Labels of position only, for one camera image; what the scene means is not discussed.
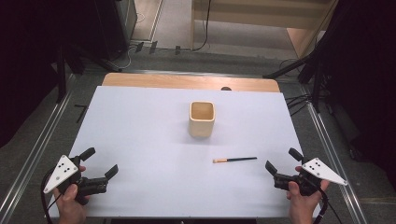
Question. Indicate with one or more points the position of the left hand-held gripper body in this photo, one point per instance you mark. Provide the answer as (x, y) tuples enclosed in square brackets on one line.
[(63, 169)]

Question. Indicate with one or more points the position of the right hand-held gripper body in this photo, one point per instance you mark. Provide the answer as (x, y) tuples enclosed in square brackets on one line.
[(323, 172)]

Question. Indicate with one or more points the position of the beige square pen holder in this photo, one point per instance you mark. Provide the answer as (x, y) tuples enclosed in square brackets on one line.
[(201, 126)]

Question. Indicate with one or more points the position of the person's left hand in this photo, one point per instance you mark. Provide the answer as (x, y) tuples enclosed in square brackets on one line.
[(70, 205)]

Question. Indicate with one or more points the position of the person's right hand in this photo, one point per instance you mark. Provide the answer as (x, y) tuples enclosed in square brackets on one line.
[(302, 207)]

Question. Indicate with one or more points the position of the white table sheet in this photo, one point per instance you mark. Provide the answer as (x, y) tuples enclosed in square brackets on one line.
[(155, 155)]

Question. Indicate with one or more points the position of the black metal stand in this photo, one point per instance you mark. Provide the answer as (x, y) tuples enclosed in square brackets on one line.
[(317, 81), (61, 74)]

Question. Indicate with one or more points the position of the black curtain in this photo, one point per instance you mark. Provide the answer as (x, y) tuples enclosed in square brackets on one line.
[(25, 62), (367, 77)]

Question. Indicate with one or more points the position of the black cabinet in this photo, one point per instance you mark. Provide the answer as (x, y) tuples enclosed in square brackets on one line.
[(109, 28)]

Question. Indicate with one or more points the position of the light wooden furniture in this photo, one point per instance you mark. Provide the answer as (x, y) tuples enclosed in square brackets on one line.
[(264, 12)]

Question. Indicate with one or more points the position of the metal floor rail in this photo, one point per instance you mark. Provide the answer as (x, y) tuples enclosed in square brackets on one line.
[(40, 133), (330, 149)]

